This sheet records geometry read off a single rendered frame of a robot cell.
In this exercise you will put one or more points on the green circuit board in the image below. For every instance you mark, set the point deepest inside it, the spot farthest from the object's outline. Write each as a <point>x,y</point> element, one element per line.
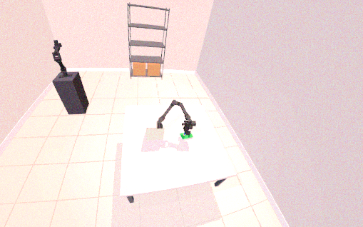
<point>183,136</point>

